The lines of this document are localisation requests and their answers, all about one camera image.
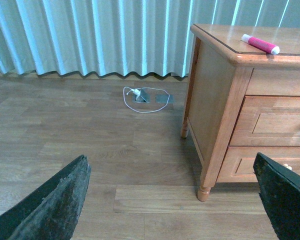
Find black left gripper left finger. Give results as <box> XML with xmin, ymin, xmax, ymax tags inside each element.
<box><xmin>0</xmin><ymin>155</ymin><xmax>91</xmax><ymax>240</ymax></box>

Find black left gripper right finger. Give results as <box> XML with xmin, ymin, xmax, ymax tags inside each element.
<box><xmin>253</xmin><ymin>152</ymin><xmax>300</xmax><ymax>240</ymax></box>

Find wooden drawer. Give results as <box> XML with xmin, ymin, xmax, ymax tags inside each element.
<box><xmin>230</xmin><ymin>96</ymin><xmax>300</xmax><ymax>147</ymax></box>
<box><xmin>217</xmin><ymin>146</ymin><xmax>300</xmax><ymax>183</ymax></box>

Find pink marker white caps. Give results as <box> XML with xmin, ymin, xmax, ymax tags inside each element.
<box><xmin>241</xmin><ymin>34</ymin><xmax>280</xmax><ymax>55</ymax></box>

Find wooden nightstand cabinet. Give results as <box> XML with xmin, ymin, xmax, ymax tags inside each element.
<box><xmin>180</xmin><ymin>23</ymin><xmax>300</xmax><ymax>202</ymax></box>

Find white floor charger plug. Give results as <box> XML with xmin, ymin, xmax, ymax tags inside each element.
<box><xmin>131</xmin><ymin>88</ymin><xmax>141</xmax><ymax>98</ymax></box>

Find open metal floor socket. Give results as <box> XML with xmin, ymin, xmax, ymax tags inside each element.
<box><xmin>132</xmin><ymin>89</ymin><xmax>150</xmax><ymax>103</ymax></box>

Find closed metal floor socket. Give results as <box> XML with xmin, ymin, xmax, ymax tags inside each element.
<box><xmin>155</xmin><ymin>94</ymin><xmax>175</xmax><ymax>104</ymax></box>

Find pale green pleated curtain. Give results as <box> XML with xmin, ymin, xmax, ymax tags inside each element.
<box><xmin>0</xmin><ymin>0</ymin><xmax>300</xmax><ymax>77</ymax></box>

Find white charger cable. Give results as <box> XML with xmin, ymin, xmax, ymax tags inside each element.
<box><xmin>123</xmin><ymin>86</ymin><xmax>171</xmax><ymax>114</ymax></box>

